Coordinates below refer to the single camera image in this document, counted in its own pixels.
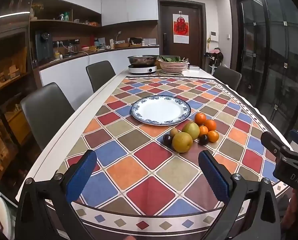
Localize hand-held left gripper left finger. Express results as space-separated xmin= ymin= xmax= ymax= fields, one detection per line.
xmin=15 ymin=149 xmax=97 ymax=240

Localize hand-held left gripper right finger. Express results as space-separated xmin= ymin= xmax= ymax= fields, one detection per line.
xmin=198 ymin=150 xmax=281 ymax=240

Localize yellow-green pear front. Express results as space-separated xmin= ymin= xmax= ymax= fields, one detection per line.
xmin=172 ymin=132 xmax=194 ymax=153

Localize green apple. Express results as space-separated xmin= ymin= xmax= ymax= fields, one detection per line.
xmin=181 ymin=121 xmax=201 ymax=140

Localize blue rimmed white plate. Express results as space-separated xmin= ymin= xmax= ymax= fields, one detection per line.
xmin=131 ymin=95 xmax=191 ymax=126

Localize person's right hand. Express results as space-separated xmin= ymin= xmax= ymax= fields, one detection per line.
xmin=282 ymin=188 xmax=298 ymax=231

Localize colourful checkered tablecloth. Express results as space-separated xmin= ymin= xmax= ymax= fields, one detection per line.
xmin=45 ymin=76 xmax=297 ymax=240

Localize grey chair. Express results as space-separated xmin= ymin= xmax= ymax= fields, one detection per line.
xmin=214 ymin=66 xmax=242 ymax=90
xmin=20 ymin=82 xmax=75 ymax=150
xmin=86 ymin=60 xmax=116 ymax=93

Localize black framed glass door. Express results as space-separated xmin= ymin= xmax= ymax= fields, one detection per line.
xmin=228 ymin=0 xmax=298 ymax=140

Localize white lower cabinets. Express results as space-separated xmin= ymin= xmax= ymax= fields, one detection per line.
xmin=39 ymin=47 xmax=161 ymax=111

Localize white cabinets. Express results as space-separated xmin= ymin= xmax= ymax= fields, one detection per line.
xmin=39 ymin=47 xmax=161 ymax=111
xmin=34 ymin=0 xmax=158 ymax=27

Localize child seat with pink toy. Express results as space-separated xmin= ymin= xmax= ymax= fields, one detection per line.
xmin=205 ymin=47 xmax=224 ymax=73

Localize round placemat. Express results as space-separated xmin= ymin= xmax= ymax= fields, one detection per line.
xmin=160 ymin=69 xmax=185 ymax=75

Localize pink plastic basket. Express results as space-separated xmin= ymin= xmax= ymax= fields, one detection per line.
xmin=158 ymin=59 xmax=189 ymax=71

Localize white induction cooker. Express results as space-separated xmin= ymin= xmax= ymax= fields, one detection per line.
xmin=128 ymin=64 xmax=157 ymax=74

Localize wooden shelf unit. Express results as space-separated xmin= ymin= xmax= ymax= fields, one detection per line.
xmin=0 ymin=0 xmax=39 ymax=185

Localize green leafy vegetables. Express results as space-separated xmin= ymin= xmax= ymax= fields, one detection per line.
xmin=159 ymin=55 xmax=188 ymax=62

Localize steel pot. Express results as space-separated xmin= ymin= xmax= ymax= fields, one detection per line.
xmin=127 ymin=55 xmax=158 ymax=66

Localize black water dispenser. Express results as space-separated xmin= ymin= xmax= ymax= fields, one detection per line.
xmin=34 ymin=31 xmax=54 ymax=62

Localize dark brown door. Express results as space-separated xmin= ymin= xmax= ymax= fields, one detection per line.
xmin=158 ymin=0 xmax=206 ymax=68

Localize white upper cabinets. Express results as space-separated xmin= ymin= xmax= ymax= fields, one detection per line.
xmin=34 ymin=0 xmax=158 ymax=27

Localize wall socket strip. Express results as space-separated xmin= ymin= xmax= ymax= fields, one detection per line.
xmin=52 ymin=39 xmax=80 ymax=47

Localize red and white wall poster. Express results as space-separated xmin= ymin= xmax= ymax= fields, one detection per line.
xmin=173 ymin=14 xmax=190 ymax=43

